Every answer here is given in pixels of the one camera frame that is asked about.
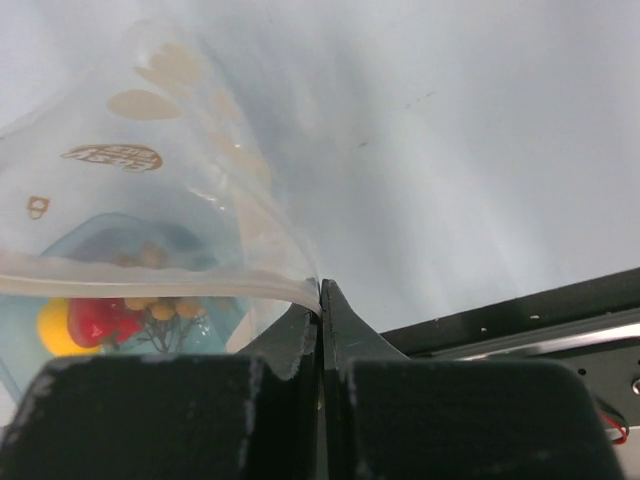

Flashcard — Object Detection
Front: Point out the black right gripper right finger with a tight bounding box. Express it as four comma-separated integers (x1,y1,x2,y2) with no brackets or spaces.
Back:
321,280,620,479

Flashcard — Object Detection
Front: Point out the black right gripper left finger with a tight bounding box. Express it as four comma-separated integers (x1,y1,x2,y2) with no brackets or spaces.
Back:
1,305,319,479

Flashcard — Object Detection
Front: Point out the brown fake berry bunch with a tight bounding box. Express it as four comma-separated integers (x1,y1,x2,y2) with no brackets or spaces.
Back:
110,297,207,353

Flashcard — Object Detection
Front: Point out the red fake food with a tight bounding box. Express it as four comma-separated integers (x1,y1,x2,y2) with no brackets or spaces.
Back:
67,298,144,348

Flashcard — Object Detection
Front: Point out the yellow fake lemon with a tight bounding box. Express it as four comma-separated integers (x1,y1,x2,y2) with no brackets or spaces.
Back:
37,298,101,356

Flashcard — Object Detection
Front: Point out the clear polka dot zip bag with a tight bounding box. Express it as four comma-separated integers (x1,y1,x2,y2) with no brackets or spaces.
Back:
0,14,321,361

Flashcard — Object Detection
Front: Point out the teal transparent plastic container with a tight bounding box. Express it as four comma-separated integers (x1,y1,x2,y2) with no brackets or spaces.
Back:
1,214,248,400

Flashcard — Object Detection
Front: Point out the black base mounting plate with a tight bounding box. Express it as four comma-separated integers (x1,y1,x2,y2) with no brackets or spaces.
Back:
383,269,639,427

